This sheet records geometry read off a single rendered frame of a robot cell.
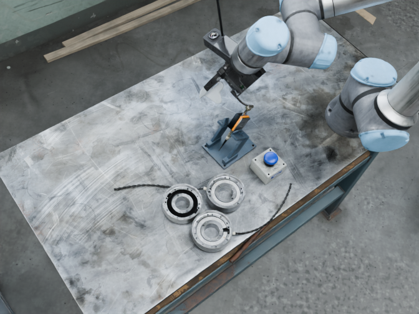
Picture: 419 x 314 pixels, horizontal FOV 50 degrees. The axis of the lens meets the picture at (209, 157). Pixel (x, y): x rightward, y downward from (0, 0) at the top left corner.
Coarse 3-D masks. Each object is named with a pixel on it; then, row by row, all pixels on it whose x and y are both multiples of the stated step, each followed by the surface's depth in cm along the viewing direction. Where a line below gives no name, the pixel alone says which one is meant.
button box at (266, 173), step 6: (270, 150) 128; (258, 156) 126; (252, 162) 126; (258, 162) 125; (264, 162) 125; (282, 162) 126; (252, 168) 128; (258, 168) 125; (264, 168) 124; (270, 168) 125; (276, 168) 125; (282, 168) 126; (258, 174) 127; (264, 174) 124; (270, 174) 124; (276, 174) 126; (264, 180) 126; (270, 180) 126
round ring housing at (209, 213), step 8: (200, 216) 117; (208, 216) 118; (216, 216) 118; (224, 216) 117; (192, 224) 115; (208, 224) 117; (216, 224) 116; (192, 232) 113; (200, 232) 116; (232, 232) 114; (208, 240) 114; (216, 240) 114; (224, 240) 114; (200, 248) 114; (208, 248) 112; (216, 248) 112
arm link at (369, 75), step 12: (360, 60) 125; (372, 60) 124; (360, 72) 121; (372, 72) 121; (384, 72) 122; (396, 72) 122; (348, 84) 127; (360, 84) 122; (372, 84) 120; (384, 84) 119; (348, 96) 128; (360, 96) 121; (348, 108) 131
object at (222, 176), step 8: (216, 176) 123; (224, 176) 124; (232, 176) 123; (208, 184) 121; (224, 184) 123; (240, 184) 123; (208, 192) 122; (216, 192) 121; (232, 192) 123; (240, 192) 122; (208, 200) 120; (224, 200) 120; (232, 200) 120; (240, 200) 120; (216, 208) 119; (224, 208) 118; (232, 208) 118
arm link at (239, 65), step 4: (236, 48) 98; (236, 52) 98; (232, 56) 101; (236, 56) 98; (236, 60) 99; (240, 60) 98; (236, 64) 100; (240, 64) 99; (236, 68) 101; (240, 68) 100; (244, 68) 99; (248, 68) 98; (260, 68) 99; (244, 72) 101; (248, 72) 101; (252, 72) 101
